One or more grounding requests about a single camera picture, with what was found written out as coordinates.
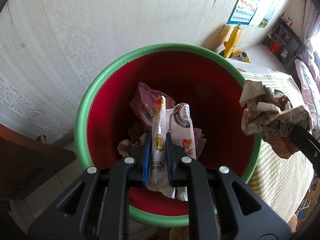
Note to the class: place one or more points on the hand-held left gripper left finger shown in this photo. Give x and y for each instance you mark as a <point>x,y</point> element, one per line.
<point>147,160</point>

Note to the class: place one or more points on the beige paper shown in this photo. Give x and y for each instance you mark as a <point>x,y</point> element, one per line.
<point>265,110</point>

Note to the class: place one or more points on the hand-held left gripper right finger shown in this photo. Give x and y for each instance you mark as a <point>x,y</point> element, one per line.
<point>170,160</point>

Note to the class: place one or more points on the blue bordered wall poster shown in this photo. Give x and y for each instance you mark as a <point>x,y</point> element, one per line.
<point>245,5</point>

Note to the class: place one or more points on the red container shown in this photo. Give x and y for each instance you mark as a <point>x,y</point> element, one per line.
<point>275,47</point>

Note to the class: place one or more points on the long white pink packet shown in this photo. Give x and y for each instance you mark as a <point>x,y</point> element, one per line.
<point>158,120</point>

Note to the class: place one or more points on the yellow duck toy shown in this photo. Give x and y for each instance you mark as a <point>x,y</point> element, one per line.
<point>233,40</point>

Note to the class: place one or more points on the brown plush cushion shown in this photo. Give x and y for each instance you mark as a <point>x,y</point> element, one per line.
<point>180,233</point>

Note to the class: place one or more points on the green bordered wall poster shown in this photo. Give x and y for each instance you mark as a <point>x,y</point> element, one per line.
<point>268,15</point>

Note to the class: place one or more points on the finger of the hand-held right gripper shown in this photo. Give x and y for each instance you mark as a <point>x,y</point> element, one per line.
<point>305,142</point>

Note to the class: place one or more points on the yellow toy car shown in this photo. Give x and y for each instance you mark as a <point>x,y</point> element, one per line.
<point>241,56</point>

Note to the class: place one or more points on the wooden chair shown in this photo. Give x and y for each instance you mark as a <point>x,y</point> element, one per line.
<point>307,200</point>

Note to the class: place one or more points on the black metal shelf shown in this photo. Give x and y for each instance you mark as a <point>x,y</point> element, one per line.
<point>282,37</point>

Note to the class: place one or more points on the plain pink wrapper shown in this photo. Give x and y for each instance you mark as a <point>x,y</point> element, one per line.
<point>142,102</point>

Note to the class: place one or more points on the metal door stopper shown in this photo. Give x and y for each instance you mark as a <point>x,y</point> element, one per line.
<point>42,138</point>

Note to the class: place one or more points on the bed with checked quilt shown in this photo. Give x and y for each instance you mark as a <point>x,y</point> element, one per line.
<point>307,85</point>

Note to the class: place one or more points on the patterned curtain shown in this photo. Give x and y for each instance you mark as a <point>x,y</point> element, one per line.
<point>311,12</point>

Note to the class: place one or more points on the red bin with green rim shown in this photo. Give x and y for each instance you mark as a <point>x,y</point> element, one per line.
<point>212,92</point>

